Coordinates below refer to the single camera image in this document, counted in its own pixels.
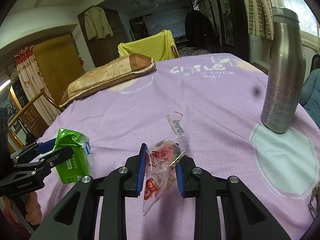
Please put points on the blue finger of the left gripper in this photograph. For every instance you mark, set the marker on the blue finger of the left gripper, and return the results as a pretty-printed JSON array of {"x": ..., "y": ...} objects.
[{"x": 45, "y": 147}]

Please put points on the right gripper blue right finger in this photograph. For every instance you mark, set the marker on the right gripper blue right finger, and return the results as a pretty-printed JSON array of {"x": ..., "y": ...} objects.
[{"x": 180, "y": 179}]

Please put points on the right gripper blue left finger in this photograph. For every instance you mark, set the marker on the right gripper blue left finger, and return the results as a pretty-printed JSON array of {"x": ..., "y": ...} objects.
[{"x": 141, "y": 168}]

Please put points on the clear red printed plastic bag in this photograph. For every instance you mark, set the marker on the clear red printed plastic bag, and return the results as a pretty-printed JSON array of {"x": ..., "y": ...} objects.
[{"x": 161, "y": 160}]

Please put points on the green carton box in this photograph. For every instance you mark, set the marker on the green carton box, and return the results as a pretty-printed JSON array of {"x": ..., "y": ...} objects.
[{"x": 80, "y": 163}]

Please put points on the left hand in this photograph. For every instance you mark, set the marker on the left hand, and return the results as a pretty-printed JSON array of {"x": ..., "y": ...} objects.
[{"x": 32, "y": 206}]

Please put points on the small clear wrapper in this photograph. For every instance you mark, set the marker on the small clear wrapper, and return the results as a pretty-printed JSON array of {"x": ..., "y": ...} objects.
[{"x": 174, "y": 121}]

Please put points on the red patterned door curtain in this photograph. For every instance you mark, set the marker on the red patterned door curtain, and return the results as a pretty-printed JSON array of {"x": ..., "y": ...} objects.
[{"x": 32, "y": 82}]

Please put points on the brown beige pillow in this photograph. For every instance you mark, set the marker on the brown beige pillow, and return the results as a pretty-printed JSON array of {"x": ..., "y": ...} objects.
[{"x": 114, "y": 73}]

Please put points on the yellow cloth on chair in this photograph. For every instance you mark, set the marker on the yellow cloth on chair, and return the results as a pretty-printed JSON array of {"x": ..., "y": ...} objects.
[{"x": 160, "y": 47}]

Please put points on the beige hanging shirt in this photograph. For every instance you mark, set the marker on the beige hanging shirt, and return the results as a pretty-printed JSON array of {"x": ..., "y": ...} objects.
[{"x": 96, "y": 23}]

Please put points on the steel water bottle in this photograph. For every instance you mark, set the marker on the steel water bottle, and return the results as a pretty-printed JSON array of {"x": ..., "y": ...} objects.
[{"x": 286, "y": 74}]

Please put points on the brown leather wallet bag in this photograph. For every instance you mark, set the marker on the brown leather wallet bag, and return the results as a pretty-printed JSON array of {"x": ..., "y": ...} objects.
[{"x": 314, "y": 202}]

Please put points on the checked window curtain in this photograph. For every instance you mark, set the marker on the checked window curtain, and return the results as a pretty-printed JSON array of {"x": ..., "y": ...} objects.
[{"x": 260, "y": 18}]

